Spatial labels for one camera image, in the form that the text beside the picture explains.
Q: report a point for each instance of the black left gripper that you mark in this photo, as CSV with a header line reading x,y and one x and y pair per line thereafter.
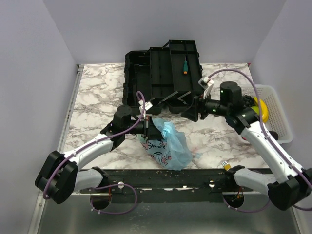
x,y
150,131

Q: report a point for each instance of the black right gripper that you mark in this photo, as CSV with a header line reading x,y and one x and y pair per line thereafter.
x,y
197,107

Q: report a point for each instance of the light blue printed plastic bag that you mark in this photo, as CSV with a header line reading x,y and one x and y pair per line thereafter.
x,y
171,152

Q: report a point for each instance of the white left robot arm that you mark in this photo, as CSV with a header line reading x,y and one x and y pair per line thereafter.
x,y
63,173

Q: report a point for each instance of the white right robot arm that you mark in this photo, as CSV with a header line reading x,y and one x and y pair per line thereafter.
x,y
290,182

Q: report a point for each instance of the green orange screwdriver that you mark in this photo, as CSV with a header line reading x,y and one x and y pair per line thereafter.
x,y
185,66

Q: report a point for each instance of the black open toolbox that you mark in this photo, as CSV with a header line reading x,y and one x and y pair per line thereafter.
x,y
158,74

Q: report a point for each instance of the dark purple grape bunch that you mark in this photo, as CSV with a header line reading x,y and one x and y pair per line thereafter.
x,y
248,101

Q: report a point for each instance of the green pear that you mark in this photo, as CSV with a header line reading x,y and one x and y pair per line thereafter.
x,y
255,109

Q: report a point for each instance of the yellow connector plug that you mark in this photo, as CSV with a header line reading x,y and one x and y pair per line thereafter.
x,y
226,165

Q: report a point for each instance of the yellow banana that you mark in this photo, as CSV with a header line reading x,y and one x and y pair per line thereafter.
x,y
261,104

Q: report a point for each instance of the white plastic fruit basket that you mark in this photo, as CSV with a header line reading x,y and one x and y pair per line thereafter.
x,y
277,121

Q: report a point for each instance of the dark plum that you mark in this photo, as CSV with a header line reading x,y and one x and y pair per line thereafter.
x,y
274,135

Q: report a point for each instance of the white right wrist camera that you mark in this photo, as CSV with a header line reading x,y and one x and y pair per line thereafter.
x,y
207,84

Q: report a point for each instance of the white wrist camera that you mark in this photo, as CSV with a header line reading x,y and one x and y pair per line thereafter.
x,y
207,84
144,106

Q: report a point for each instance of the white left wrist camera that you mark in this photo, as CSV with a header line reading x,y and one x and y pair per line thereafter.
x,y
144,106

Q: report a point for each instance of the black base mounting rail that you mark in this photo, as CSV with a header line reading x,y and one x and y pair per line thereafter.
x,y
167,186

